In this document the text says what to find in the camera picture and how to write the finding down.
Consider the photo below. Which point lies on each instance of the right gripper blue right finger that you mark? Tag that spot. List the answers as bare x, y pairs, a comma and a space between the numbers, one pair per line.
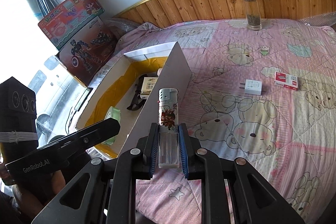
183, 136

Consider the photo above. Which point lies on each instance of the red white staples box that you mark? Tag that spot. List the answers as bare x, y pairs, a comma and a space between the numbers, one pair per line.
286, 81

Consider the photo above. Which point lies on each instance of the bubble wrap roll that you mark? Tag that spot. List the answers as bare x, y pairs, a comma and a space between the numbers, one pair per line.
119, 26

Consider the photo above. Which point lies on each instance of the white cardboard box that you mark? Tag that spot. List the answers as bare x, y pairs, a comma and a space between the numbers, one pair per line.
129, 84

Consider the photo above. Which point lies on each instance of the black safety glasses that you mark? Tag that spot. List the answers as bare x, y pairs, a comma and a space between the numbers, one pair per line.
137, 102

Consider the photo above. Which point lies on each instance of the clear printed lighter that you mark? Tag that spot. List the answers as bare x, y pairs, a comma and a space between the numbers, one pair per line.
168, 139

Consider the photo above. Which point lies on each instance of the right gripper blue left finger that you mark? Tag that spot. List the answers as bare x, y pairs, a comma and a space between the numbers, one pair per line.
153, 146

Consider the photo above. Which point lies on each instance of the green tape roll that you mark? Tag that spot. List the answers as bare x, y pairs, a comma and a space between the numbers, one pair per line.
111, 125

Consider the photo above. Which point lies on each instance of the dark robot toy box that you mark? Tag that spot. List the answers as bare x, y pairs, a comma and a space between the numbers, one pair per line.
88, 50

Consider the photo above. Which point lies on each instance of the pink bear quilt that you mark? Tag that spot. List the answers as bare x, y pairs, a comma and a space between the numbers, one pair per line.
287, 135

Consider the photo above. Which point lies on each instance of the glass bottle metal cap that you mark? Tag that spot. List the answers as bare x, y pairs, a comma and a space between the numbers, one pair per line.
253, 15

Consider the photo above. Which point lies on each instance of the person left hand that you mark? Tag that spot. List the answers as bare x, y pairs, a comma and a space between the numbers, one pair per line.
29, 200

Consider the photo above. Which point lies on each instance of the white charger plug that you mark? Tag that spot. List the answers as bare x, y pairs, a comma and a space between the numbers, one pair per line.
252, 87

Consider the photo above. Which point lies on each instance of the pink stapler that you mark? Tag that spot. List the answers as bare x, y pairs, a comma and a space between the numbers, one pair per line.
159, 71

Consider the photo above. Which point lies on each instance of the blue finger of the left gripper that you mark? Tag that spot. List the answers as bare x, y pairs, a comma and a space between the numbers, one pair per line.
81, 140

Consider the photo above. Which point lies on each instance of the colourful toy washer box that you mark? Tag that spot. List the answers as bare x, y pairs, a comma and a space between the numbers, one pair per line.
66, 19

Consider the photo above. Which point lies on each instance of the yellow tissue pack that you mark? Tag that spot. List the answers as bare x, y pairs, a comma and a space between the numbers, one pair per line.
147, 86

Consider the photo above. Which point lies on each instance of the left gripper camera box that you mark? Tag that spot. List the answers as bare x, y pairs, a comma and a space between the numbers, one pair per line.
18, 118

